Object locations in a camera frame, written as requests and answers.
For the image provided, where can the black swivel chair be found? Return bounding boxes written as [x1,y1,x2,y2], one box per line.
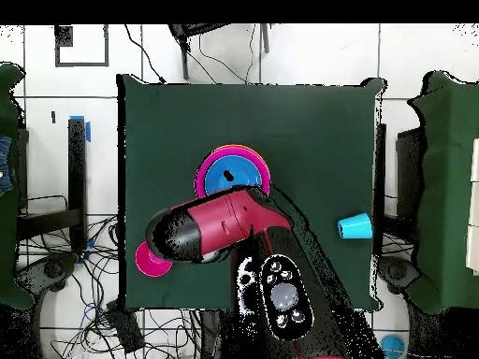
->
[16,253,80,296]
[376,255,421,296]

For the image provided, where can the blue denim fabric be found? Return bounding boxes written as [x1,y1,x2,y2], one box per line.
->
[0,134,17,197]

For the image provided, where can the white box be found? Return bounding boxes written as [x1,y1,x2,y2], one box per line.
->
[465,136,479,277]

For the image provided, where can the blue round object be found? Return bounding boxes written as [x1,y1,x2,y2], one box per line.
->
[380,334,407,359]

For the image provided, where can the black power strip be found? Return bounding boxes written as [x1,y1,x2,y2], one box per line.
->
[104,300,146,354]

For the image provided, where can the blue bowl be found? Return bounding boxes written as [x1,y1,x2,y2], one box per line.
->
[204,155,264,196]

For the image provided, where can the black table frame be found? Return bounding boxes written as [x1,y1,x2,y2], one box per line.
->
[17,117,89,252]

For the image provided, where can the small pink-red bowl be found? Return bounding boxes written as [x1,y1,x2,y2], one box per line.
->
[134,240,174,279]

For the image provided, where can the black cable with plug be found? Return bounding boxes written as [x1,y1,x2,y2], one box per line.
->
[123,24,167,84]

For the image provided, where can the blue tape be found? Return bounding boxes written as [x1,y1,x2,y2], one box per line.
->
[69,114,92,143]

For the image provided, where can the tangled cables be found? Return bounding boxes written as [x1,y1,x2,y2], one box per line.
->
[18,214,203,359]

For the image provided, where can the green side table cloth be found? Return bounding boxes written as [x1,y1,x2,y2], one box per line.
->
[405,69,479,316]
[0,62,37,311]

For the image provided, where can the dark green tablecloth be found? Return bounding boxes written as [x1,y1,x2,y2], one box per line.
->
[116,73,386,313]

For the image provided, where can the large pink bowl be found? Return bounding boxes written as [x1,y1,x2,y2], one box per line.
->
[193,145,272,200]

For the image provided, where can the blue cup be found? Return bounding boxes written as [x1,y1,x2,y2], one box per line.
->
[337,212,374,240]

